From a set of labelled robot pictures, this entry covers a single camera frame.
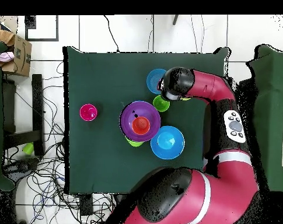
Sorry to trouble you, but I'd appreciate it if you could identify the small patterned blue bowl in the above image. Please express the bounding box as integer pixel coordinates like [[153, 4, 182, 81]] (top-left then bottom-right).
[[146, 68, 167, 95]]

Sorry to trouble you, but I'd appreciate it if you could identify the purple plastic bowl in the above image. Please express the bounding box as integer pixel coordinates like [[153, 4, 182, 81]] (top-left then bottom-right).
[[119, 100, 161, 142]]

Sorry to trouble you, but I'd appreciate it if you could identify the orange plastic cup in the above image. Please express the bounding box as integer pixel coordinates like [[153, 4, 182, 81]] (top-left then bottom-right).
[[131, 116, 151, 135]]

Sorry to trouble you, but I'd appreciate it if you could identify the pink plastic cup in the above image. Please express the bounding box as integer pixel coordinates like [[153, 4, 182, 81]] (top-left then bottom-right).
[[79, 103, 98, 122]]

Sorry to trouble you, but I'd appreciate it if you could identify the green plastic cup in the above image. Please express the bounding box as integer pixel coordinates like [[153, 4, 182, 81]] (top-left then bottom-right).
[[152, 94, 170, 113]]

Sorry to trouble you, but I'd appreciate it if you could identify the large blue plastic bowl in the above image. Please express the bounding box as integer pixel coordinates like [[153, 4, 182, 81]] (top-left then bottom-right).
[[150, 125, 186, 160]]

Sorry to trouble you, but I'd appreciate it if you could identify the green plastic bowl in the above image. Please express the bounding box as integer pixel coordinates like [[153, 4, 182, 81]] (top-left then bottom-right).
[[125, 138, 145, 148]]

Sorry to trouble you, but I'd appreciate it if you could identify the black cabinet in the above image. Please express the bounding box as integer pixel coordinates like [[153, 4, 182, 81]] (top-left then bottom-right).
[[237, 78, 257, 113]]

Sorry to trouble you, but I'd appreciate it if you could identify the dark green tablecloth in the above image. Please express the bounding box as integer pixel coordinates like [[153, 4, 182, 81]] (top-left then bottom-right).
[[62, 46, 230, 194]]

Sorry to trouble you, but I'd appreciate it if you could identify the black metal stand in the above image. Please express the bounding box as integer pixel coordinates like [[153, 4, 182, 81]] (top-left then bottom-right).
[[2, 73, 45, 157]]

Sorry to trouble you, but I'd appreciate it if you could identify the cardboard box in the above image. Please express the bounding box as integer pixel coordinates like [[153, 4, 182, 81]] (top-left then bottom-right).
[[0, 24, 33, 78]]

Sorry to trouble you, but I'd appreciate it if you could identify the black power adapter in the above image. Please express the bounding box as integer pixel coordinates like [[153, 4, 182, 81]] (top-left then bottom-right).
[[79, 194, 93, 216]]

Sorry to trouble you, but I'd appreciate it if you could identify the green cup on floor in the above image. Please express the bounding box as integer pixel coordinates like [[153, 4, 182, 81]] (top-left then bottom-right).
[[22, 142, 35, 155]]

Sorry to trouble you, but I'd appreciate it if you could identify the pink cloth bundle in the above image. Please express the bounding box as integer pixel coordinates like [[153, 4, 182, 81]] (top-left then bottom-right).
[[0, 51, 15, 63]]

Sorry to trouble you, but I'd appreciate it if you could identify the dark grey machine foot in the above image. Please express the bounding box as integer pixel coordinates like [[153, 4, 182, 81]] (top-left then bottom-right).
[[5, 158, 39, 174]]

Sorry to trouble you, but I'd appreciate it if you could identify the black cable bundle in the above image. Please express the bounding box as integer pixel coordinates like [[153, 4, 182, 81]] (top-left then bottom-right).
[[3, 61, 116, 224]]

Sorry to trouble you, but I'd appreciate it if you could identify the black square frame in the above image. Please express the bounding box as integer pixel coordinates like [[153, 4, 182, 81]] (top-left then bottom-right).
[[24, 15, 60, 42]]

